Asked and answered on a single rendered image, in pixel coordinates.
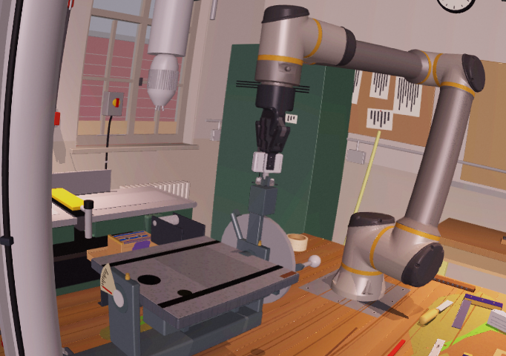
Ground grey switch box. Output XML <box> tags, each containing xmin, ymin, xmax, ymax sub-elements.
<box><xmin>102</xmin><ymin>90</ymin><xmax>125</xmax><ymax>117</ymax></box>

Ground wooden box blue parts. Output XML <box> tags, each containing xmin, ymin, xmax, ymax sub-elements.
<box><xmin>107</xmin><ymin>230</ymin><xmax>159</xmax><ymax>255</ymax></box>

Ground grey lock lever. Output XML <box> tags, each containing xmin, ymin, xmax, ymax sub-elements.
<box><xmin>230</xmin><ymin>212</ymin><xmax>245</xmax><ymax>250</ymax></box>

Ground grey wall bracket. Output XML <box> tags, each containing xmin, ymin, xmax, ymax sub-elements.
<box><xmin>206</xmin><ymin>117</ymin><xmax>223</xmax><ymax>143</ymax></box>

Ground dark open box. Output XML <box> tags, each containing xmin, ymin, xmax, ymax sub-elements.
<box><xmin>150</xmin><ymin>213</ymin><xmax>207</xmax><ymax>246</ymax></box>

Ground grey hanging box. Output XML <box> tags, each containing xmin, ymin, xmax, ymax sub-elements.
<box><xmin>346</xmin><ymin>140</ymin><xmax>367</xmax><ymax>166</ymax></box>

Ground large paned window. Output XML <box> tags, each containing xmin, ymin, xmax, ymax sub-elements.
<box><xmin>71</xmin><ymin>0</ymin><xmax>201</xmax><ymax>150</ymax></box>

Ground grey base plate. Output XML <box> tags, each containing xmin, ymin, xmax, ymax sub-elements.
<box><xmin>299</xmin><ymin>268</ymin><xmax>412</xmax><ymax>320</ymax></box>

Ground wooden side shelf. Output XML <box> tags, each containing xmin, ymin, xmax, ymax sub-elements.
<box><xmin>436</xmin><ymin>217</ymin><xmax>506</xmax><ymax>273</ymax></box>

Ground green metal cabinet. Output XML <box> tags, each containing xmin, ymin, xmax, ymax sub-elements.
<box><xmin>210</xmin><ymin>43</ymin><xmax>357</xmax><ymax>245</ymax></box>

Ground white ball knob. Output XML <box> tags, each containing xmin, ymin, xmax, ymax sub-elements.
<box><xmin>296</xmin><ymin>254</ymin><xmax>322</xmax><ymax>271</ymax></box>

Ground small white card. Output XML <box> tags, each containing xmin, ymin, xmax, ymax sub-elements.
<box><xmin>426</xmin><ymin>337</ymin><xmax>447</xmax><ymax>356</ymax></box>

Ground grey round trunnion disc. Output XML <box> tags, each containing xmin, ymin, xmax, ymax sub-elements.
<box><xmin>220</xmin><ymin>213</ymin><xmax>297</xmax><ymax>305</ymax></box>

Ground grey wall rail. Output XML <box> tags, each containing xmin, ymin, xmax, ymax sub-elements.
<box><xmin>346</xmin><ymin>136</ymin><xmax>506</xmax><ymax>190</ymax></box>

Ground grey post black cap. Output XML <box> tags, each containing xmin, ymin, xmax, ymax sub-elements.
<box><xmin>82</xmin><ymin>200</ymin><xmax>95</xmax><ymax>240</ymax></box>

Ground beige tape roll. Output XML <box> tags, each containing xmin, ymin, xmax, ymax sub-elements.
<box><xmin>286</xmin><ymin>233</ymin><xmax>310</xmax><ymax>254</ymax></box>

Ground purple grey try square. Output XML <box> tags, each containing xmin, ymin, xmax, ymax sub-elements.
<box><xmin>451</xmin><ymin>293</ymin><xmax>504</xmax><ymax>331</ymax></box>

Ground white radiator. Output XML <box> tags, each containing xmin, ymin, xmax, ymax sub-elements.
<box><xmin>118</xmin><ymin>179</ymin><xmax>191</xmax><ymax>200</ymax></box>

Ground wall clock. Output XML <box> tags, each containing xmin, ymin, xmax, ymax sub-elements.
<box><xmin>436</xmin><ymin>0</ymin><xmax>477</xmax><ymax>14</ymax></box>

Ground cork notice board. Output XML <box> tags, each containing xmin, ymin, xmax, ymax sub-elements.
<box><xmin>348</xmin><ymin>68</ymin><xmax>437</xmax><ymax>148</ymax></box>

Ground black cable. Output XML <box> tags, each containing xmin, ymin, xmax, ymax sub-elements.
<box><xmin>103</xmin><ymin>115</ymin><xmax>114</xmax><ymax>171</ymax></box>

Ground grey topped green workbench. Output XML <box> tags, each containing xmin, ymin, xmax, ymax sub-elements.
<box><xmin>0</xmin><ymin>168</ymin><xmax>199</xmax><ymax>268</ymax></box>

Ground yellow stick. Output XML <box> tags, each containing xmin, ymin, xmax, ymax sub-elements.
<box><xmin>352</xmin><ymin>130</ymin><xmax>383</xmax><ymax>215</ymax></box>

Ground dark grey drilling jig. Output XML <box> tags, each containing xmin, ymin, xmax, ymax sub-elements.
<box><xmin>234</xmin><ymin>174</ymin><xmax>279</xmax><ymax>262</ymax></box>

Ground white hanging cylinder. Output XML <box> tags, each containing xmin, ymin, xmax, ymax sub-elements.
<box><xmin>145</xmin><ymin>0</ymin><xmax>197</xmax><ymax>112</ymax></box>

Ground dark grey machine base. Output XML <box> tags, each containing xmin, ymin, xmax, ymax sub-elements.
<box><xmin>72</xmin><ymin>275</ymin><xmax>265</xmax><ymax>356</ymax></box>

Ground white curved column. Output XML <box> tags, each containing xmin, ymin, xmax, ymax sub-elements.
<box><xmin>0</xmin><ymin>0</ymin><xmax>74</xmax><ymax>356</ymax></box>

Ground yellow block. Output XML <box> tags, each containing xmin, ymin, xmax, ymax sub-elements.
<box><xmin>51</xmin><ymin>187</ymin><xmax>86</xmax><ymax>213</ymax></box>

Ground cream angle scale plate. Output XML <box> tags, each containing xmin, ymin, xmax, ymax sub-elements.
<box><xmin>99</xmin><ymin>263</ymin><xmax>114</xmax><ymax>296</ymax></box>

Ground brown wooden strip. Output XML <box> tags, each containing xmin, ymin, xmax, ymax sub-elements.
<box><xmin>433</xmin><ymin>274</ymin><xmax>477</xmax><ymax>293</ymax></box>

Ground red pencil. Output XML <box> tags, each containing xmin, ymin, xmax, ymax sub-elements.
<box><xmin>386</xmin><ymin>339</ymin><xmax>408</xmax><ymax>356</ymax></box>

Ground tan pegboard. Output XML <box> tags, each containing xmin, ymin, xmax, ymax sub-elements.
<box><xmin>459</xmin><ymin>59</ymin><xmax>506</xmax><ymax>200</ymax></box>

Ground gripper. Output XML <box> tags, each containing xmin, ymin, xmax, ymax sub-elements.
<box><xmin>252</xmin><ymin>82</ymin><xmax>298</xmax><ymax>174</ymax></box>

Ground yellow handled scraper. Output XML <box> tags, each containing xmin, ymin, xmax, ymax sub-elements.
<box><xmin>418</xmin><ymin>299</ymin><xmax>456</xmax><ymax>327</ymax></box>

